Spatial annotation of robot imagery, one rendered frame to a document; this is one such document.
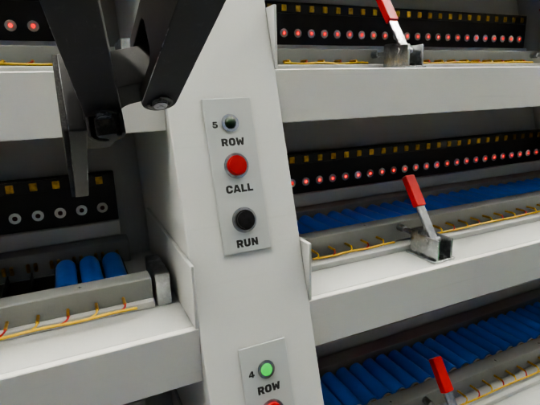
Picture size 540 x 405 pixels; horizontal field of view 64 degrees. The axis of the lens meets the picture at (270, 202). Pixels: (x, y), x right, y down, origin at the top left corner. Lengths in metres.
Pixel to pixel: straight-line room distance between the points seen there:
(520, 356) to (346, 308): 0.32
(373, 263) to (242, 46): 0.24
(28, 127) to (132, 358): 0.18
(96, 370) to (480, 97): 0.45
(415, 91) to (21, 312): 0.39
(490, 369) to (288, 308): 0.33
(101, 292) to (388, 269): 0.26
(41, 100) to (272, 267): 0.21
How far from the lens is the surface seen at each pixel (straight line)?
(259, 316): 0.36
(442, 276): 0.46
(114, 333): 0.36
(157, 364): 0.35
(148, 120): 0.35
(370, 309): 0.42
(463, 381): 0.60
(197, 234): 0.33
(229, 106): 0.35
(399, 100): 0.45
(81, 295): 0.38
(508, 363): 0.65
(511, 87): 0.57
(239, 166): 0.34
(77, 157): 0.18
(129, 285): 0.38
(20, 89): 0.34
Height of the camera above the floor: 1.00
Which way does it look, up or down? level
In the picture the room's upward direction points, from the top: 8 degrees counter-clockwise
